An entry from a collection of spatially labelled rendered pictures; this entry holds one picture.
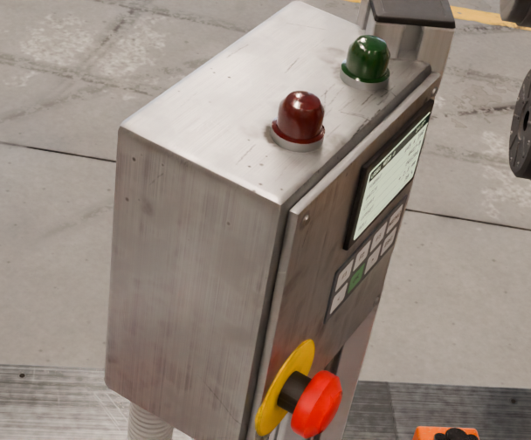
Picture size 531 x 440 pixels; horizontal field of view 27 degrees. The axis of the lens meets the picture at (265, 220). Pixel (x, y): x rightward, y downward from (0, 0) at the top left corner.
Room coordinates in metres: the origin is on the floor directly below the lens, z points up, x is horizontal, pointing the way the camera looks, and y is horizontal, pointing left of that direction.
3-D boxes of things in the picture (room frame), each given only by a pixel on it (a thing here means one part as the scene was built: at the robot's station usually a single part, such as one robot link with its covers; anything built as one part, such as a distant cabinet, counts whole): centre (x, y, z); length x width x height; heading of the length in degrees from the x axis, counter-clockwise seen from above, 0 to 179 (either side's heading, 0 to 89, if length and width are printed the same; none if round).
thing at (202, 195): (0.47, 0.00, 1.38); 0.17 x 0.10 x 0.19; 154
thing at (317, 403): (0.40, -0.04, 1.33); 0.04 x 0.03 x 0.04; 154
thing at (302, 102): (0.43, -0.01, 1.49); 0.03 x 0.03 x 0.02
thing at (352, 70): (0.50, -0.04, 1.49); 0.03 x 0.03 x 0.02
